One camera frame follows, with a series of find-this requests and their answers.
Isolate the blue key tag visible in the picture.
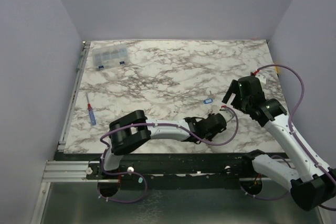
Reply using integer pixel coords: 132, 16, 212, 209
203, 98, 213, 104

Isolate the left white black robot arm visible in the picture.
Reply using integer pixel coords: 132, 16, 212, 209
98, 110, 227, 179

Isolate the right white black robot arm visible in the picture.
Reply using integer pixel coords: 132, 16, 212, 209
222, 75, 335, 211

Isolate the clear plastic compartment box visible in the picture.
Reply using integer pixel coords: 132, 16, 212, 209
92, 44, 130, 70

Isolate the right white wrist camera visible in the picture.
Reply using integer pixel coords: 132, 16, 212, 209
256, 73, 267, 85

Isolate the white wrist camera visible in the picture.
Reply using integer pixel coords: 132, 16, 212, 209
222, 110, 235, 123
256, 73, 267, 85

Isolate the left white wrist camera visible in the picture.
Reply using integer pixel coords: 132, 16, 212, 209
222, 110, 235, 123

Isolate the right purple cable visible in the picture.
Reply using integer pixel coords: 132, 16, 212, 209
245, 63, 336, 211

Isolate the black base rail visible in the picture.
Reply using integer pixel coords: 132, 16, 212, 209
86, 153, 263, 194

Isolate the blue red handled screwdriver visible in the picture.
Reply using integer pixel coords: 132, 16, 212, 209
86, 93, 97, 126

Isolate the left aluminium side rail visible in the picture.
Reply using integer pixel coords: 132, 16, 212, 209
58, 41, 91, 145

